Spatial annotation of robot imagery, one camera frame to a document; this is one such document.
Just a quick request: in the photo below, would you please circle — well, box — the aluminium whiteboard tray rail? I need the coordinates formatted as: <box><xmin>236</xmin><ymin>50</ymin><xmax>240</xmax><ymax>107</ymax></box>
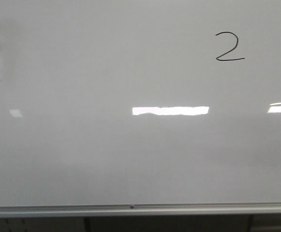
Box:
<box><xmin>0</xmin><ymin>203</ymin><xmax>281</xmax><ymax>218</ymax></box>

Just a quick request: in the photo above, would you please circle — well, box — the white whiteboard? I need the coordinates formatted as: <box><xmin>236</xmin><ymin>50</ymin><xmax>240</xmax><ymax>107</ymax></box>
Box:
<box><xmin>0</xmin><ymin>0</ymin><xmax>281</xmax><ymax>206</ymax></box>

